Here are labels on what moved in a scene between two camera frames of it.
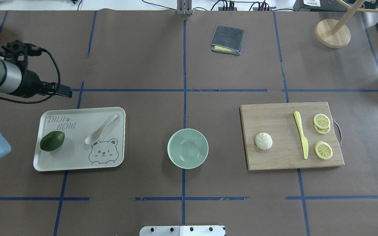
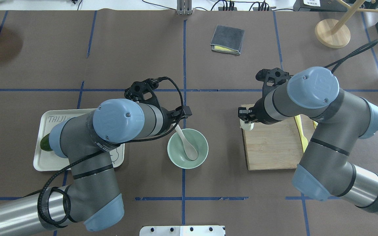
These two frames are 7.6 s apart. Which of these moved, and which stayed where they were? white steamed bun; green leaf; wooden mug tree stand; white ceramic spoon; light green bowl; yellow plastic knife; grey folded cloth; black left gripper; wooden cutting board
Moved: white ceramic spoon; white steamed bun; black left gripper
Stayed: grey folded cloth; yellow plastic knife; green leaf; wooden mug tree stand; light green bowl; wooden cutting board
